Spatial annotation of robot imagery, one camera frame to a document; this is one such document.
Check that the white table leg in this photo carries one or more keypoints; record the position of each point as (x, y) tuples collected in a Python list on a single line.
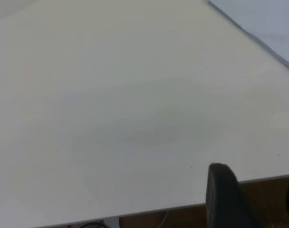
[(111, 222)]

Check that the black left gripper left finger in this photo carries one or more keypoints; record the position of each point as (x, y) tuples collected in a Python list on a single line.
[(225, 197)]

